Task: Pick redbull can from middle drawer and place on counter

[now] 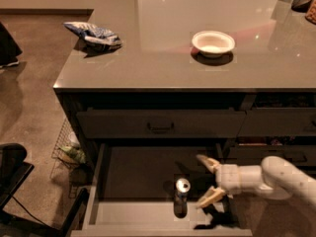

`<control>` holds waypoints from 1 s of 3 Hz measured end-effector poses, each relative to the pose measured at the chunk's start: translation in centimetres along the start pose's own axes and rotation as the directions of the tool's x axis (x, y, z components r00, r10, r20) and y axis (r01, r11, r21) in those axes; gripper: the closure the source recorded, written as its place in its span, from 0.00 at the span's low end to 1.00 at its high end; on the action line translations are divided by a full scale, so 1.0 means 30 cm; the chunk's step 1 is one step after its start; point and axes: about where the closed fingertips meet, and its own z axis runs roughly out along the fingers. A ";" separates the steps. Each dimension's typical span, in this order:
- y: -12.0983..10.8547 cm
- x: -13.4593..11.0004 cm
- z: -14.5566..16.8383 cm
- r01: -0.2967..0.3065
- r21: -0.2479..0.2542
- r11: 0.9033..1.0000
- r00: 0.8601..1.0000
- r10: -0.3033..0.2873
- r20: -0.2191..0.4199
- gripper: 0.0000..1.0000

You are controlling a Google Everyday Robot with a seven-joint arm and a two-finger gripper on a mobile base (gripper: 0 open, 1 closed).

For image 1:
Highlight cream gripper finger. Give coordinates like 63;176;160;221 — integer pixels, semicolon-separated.
197;154;220;174
197;187;226;208

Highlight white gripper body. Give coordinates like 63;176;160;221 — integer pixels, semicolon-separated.
215;164;241;195

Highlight redbull can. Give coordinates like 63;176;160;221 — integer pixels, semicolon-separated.
174;178;191;218

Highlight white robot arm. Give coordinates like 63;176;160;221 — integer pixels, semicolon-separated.
197;155;316;209

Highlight open middle drawer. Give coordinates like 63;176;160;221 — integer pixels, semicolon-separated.
71;145;252;237

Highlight dark cabinet counter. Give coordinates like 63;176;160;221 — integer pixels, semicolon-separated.
54;0;316;237

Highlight closed top drawer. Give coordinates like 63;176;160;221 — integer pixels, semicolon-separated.
77;109;246;138

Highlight right side drawers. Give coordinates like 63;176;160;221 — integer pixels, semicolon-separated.
225;93;316;170

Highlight white paper bowl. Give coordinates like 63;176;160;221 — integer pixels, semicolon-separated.
192;31;235;58

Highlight blue white chip bag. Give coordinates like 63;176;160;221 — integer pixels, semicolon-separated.
63;22;122;51

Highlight black chair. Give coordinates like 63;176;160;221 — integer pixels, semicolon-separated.
0;143;89;237

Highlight person leg striped pants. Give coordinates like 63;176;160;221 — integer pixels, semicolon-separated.
0;22;23;68

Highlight wire basket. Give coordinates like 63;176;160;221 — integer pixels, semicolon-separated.
50;119;87;179

